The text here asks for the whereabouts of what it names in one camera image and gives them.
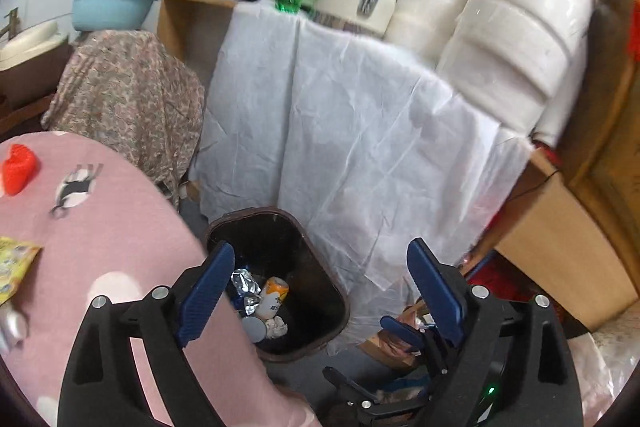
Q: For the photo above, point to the cardboard scraps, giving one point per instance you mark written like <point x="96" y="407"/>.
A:
<point x="390" y="349"/>

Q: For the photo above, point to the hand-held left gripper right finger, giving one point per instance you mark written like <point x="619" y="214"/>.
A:
<point x="435" y="292"/>

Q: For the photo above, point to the wooden cabinet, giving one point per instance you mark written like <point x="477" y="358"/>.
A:
<point x="190" y="27"/>

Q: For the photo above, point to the white tissue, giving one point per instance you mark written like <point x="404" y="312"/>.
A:
<point x="276" y="327"/>

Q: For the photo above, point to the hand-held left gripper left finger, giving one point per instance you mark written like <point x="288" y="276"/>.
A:
<point x="207" y="292"/>

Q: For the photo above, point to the stack of white foam containers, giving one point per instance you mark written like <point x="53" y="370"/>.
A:
<point x="510" y="22"/>

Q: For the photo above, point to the white cloth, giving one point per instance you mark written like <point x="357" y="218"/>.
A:
<point x="350" y="132"/>

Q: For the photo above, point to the dark wooden counter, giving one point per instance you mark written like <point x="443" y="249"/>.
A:
<point x="20" y="114"/>

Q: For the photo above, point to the white plastic sheet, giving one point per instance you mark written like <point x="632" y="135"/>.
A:
<point x="615" y="357"/>

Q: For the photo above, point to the red plastic object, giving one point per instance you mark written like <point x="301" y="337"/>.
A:
<point x="20" y="167"/>

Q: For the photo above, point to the white paper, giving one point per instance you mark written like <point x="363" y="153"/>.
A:
<point x="12" y="327"/>

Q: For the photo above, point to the pink polka dot tablecloth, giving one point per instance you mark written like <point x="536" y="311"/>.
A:
<point x="125" y="232"/>

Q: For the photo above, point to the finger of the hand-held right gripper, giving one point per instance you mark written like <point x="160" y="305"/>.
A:
<point x="400" y="326"/>
<point x="360" y="394"/>

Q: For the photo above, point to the floral cloth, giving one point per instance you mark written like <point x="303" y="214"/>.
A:
<point x="130" y="92"/>

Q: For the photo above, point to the dark trash bin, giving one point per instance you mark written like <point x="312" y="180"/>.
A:
<point x="310" y="257"/>

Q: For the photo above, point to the colourful foil snack wrapper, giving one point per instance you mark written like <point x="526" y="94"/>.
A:
<point x="245" y="282"/>

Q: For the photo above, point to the brown cooker with cream lid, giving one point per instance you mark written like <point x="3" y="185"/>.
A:
<point x="30" y="52"/>

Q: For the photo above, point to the wooden box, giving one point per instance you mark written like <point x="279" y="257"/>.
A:
<point x="560" y="247"/>

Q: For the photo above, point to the yellow snack wrapper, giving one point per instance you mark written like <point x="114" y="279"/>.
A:
<point x="12" y="264"/>

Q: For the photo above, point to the blue plastic basin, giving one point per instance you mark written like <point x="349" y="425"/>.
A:
<point x="112" y="9"/>

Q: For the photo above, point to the brown board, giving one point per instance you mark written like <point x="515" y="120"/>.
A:
<point x="615" y="82"/>

